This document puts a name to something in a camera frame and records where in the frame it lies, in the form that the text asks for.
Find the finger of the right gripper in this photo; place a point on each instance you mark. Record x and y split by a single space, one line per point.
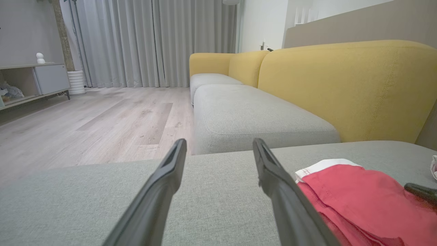
425 194

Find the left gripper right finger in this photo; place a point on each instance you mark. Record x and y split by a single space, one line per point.
290 208

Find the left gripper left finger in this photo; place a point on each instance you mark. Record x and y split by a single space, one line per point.
153 201

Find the red jersey with black number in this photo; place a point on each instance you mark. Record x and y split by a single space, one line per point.
434 167

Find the red mesh shorts white trim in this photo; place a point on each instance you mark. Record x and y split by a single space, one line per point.
362 201

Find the wide yellow sofa backrest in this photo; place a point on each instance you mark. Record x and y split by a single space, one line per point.
341 92

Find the white ribbed plant pot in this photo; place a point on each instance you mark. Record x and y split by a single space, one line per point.
76 82

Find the narrow yellow sofa backrest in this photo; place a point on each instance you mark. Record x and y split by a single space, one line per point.
245 68

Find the yellow sofa armrest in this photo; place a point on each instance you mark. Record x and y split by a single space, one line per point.
210 63

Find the grey low sideboard cabinet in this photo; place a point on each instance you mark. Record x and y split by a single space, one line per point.
51 78

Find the grey pleated curtain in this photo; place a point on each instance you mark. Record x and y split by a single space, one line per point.
116 41
194 37

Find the crumpled clear plastic bag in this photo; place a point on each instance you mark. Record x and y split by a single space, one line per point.
12 91

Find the small white figurine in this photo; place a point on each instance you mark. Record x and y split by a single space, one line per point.
40 58

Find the brown tree trunk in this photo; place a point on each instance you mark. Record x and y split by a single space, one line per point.
63 34

